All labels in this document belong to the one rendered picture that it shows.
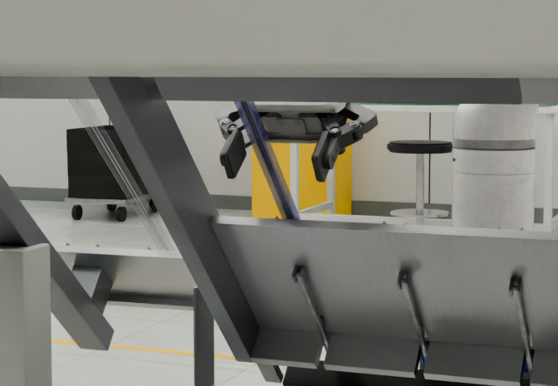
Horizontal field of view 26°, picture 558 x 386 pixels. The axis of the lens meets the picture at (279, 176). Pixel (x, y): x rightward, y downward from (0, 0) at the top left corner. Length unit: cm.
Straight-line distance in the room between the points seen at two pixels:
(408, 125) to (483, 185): 637
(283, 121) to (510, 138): 62
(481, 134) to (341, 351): 54
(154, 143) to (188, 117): 757
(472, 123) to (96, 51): 144
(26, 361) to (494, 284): 51
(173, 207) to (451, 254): 27
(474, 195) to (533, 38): 146
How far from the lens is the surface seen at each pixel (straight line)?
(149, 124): 109
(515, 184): 176
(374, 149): 819
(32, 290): 135
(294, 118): 119
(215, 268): 124
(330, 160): 114
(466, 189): 177
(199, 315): 136
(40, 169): 928
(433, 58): 30
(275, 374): 137
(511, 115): 175
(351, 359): 131
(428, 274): 120
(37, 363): 137
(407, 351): 130
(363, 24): 31
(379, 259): 120
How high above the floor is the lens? 100
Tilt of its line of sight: 5 degrees down
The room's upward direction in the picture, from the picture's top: straight up
